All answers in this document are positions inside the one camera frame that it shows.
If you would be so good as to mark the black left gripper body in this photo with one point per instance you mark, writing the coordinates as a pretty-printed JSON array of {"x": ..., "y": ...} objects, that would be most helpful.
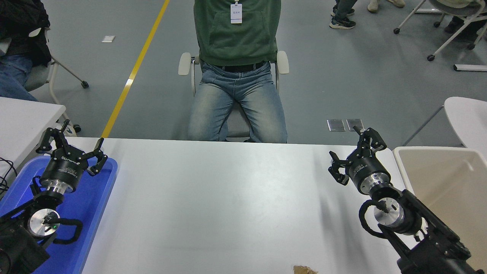
[{"x": 64, "y": 169}]

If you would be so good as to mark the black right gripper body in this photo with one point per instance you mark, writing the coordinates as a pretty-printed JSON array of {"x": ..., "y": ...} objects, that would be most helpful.
[{"x": 367, "y": 169}]

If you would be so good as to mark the tan paper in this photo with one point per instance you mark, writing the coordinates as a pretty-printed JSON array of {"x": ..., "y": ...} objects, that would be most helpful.
[{"x": 304, "y": 270}]

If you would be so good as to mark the silver floor plate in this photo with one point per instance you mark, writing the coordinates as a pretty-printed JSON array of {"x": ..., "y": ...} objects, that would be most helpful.
[
  {"x": 336, "y": 125},
  {"x": 354, "y": 123}
]

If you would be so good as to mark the white side table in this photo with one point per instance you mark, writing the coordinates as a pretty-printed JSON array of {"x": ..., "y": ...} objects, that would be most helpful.
[{"x": 23, "y": 121}]

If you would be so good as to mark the blue plastic tray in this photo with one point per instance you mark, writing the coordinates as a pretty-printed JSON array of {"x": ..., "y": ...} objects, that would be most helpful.
[{"x": 91, "y": 198}]

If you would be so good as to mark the grey wheeled chair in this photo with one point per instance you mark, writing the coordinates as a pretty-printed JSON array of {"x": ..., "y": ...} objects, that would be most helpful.
[{"x": 36, "y": 78}]

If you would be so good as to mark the large pale bin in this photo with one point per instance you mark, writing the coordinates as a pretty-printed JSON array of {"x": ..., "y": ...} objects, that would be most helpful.
[{"x": 449, "y": 179}]

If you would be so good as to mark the white rounded table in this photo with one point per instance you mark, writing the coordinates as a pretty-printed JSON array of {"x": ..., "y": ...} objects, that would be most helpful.
[{"x": 468, "y": 118}]

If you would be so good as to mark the person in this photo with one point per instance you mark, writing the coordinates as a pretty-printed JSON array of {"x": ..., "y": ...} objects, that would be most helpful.
[
  {"x": 342, "y": 23},
  {"x": 236, "y": 99},
  {"x": 19, "y": 23},
  {"x": 464, "y": 26},
  {"x": 376, "y": 5}
]

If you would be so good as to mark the white bar on floor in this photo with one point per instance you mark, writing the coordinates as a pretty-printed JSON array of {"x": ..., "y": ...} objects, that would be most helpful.
[{"x": 470, "y": 67}]

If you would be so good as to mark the grey chair white armrests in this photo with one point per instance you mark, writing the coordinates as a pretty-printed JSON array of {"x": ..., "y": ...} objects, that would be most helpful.
[{"x": 184, "y": 64}]

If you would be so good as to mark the white-framed wheeled chair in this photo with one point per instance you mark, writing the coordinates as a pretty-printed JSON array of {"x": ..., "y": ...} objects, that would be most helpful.
[{"x": 456, "y": 9}]

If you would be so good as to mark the white ID badge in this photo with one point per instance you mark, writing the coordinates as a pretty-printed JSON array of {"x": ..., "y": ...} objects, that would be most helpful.
[{"x": 236, "y": 15}]

